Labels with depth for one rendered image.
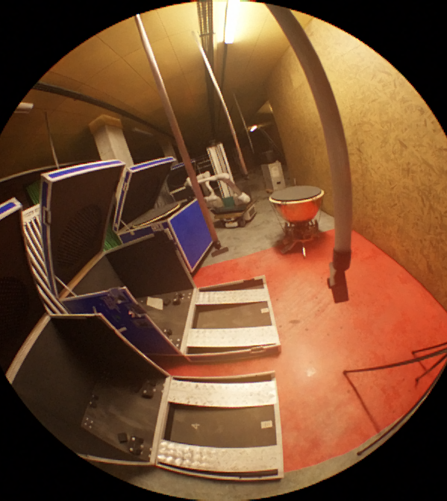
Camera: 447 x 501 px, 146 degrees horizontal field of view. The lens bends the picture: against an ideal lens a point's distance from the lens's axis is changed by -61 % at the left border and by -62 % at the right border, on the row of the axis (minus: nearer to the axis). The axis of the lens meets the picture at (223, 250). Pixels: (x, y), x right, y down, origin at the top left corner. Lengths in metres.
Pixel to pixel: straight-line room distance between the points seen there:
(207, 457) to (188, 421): 0.35
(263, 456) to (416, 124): 2.72
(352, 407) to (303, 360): 0.57
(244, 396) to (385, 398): 1.05
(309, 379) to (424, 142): 2.17
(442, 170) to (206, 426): 2.68
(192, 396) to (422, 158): 2.72
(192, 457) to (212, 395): 0.52
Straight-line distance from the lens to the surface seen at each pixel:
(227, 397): 1.38
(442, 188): 1.95
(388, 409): 1.57
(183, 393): 1.45
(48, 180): 1.17
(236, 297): 1.88
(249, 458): 1.37
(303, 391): 1.42
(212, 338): 1.59
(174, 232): 2.18
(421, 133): 2.01
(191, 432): 1.51
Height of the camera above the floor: 1.39
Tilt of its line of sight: 28 degrees down
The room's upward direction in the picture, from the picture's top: 19 degrees counter-clockwise
